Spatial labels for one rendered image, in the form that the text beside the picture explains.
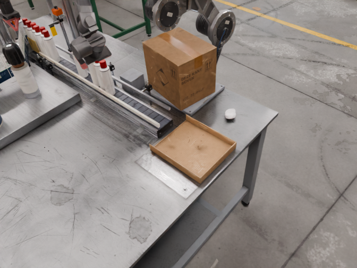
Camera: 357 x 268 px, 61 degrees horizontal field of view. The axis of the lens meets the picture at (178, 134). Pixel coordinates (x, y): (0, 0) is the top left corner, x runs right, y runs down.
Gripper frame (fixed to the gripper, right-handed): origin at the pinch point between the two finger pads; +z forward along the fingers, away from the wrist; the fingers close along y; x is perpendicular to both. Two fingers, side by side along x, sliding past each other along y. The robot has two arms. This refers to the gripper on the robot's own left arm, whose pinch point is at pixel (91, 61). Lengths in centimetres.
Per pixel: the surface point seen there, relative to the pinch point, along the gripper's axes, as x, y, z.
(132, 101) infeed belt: 21.0, -13.6, 21.1
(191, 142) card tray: 55, -17, -1
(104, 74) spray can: 2.6, -8.9, 17.6
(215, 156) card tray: 66, -18, -9
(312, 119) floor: 111, -163, 64
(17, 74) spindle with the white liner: -23.2, 22.6, 36.1
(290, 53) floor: 56, -244, 111
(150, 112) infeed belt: 31.5, -14.6, 12.5
